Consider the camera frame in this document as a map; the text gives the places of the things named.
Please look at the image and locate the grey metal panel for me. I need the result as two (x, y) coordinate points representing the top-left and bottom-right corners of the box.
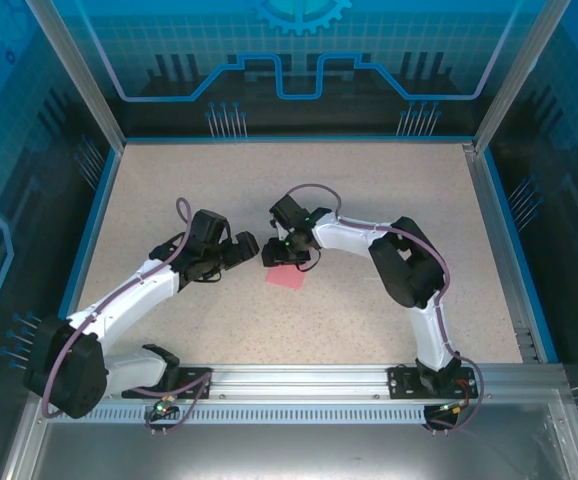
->
(0, 388), (578, 480)

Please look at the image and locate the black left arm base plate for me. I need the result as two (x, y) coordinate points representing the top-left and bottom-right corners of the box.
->
(121, 366), (215, 400)

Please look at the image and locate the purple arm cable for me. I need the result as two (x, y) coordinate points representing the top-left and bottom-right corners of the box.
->
(287, 183), (486, 435)
(40, 196), (216, 435)

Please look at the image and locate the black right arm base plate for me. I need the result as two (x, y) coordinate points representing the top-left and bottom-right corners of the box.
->
(387, 363), (475, 400)

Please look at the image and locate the aluminium side rail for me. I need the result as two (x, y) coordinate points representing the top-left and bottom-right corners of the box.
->
(460, 141), (541, 365)

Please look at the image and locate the slotted grey cable duct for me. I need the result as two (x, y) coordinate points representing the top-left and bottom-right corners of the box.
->
(48, 405), (553, 426)

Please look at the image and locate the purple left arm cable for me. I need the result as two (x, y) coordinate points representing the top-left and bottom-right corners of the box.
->
(40, 196), (216, 435)

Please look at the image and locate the cable connector with green light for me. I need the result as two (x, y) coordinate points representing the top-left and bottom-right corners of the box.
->
(151, 393), (179, 417)

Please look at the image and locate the cable connector with orange wires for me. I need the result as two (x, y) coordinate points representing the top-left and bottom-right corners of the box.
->
(436, 399), (472, 415)

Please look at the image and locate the pink paper sheet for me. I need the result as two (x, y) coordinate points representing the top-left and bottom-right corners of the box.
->
(264, 264), (306, 290)

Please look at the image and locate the aluminium mounting rail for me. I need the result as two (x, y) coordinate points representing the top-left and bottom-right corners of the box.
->
(33, 363), (565, 397)

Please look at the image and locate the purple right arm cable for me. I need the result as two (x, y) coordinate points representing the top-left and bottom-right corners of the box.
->
(287, 183), (486, 435)

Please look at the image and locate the aluminium frame post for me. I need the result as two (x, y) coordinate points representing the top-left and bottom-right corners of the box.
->
(471, 0), (573, 154)
(24, 0), (129, 150)

